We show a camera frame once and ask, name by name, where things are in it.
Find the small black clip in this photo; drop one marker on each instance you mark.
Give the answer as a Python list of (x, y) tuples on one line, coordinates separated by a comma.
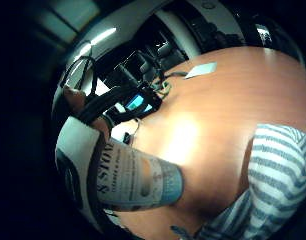
[(126, 137)]

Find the black office chair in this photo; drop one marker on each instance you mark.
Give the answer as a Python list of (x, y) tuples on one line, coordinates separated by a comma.
[(166, 51)]

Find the white paper card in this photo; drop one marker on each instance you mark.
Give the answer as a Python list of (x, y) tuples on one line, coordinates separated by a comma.
[(202, 70)]

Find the the person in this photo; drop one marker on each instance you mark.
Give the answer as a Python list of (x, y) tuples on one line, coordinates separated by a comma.
[(276, 180)]

